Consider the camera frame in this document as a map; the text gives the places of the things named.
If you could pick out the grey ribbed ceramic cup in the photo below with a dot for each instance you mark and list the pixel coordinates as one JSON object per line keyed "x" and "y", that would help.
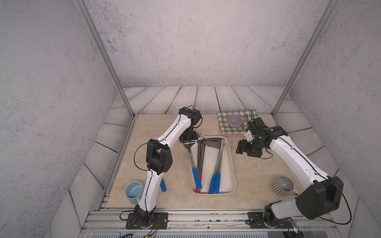
{"x": 283, "y": 186}

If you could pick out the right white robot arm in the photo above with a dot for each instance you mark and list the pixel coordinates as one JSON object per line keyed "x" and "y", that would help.
{"x": 322, "y": 193}

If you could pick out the white rectangular storage tray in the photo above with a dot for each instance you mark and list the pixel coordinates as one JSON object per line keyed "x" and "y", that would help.
{"x": 227, "y": 175}

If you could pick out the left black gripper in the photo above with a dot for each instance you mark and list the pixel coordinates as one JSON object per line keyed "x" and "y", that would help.
{"x": 195, "y": 136}

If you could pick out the left aluminium frame post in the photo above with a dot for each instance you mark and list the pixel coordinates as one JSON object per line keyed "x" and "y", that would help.
{"x": 89, "y": 23}

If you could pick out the green checkered cloth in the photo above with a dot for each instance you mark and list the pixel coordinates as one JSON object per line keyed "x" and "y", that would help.
{"x": 247, "y": 115}

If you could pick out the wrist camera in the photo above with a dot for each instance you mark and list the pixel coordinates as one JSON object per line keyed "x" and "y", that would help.
{"x": 255, "y": 127}
{"x": 195, "y": 117}

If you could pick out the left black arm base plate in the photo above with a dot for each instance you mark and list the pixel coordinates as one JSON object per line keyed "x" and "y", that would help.
{"x": 155, "y": 220}

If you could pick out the aluminium front rail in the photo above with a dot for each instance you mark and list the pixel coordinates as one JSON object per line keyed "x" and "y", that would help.
{"x": 116, "y": 223}

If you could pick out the light blue plastic cup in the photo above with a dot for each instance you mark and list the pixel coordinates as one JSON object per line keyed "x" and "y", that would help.
{"x": 133, "y": 192}

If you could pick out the pink tray under cloth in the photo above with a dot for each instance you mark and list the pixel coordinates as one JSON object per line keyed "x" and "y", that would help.
{"x": 231, "y": 134}

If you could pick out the aluminium frame post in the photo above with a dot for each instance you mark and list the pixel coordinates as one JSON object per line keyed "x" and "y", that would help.
{"x": 89, "y": 23}
{"x": 316, "y": 34}

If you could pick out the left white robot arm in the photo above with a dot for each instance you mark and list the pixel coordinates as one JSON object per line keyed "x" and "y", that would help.
{"x": 159, "y": 160}

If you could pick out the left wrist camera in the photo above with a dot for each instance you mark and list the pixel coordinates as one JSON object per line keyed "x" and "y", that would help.
{"x": 195, "y": 117}

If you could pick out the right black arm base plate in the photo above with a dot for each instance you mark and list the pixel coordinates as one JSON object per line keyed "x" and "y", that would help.
{"x": 258, "y": 220}

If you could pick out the right aluminium frame post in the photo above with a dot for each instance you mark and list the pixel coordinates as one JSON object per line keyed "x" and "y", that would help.
{"x": 316, "y": 34}

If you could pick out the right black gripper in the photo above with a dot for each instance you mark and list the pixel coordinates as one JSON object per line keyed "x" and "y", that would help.
{"x": 241, "y": 147}

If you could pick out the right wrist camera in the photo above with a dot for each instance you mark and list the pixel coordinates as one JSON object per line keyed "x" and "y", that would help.
{"x": 255, "y": 127}

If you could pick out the small lilac bowl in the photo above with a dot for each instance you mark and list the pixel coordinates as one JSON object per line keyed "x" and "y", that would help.
{"x": 234, "y": 121}

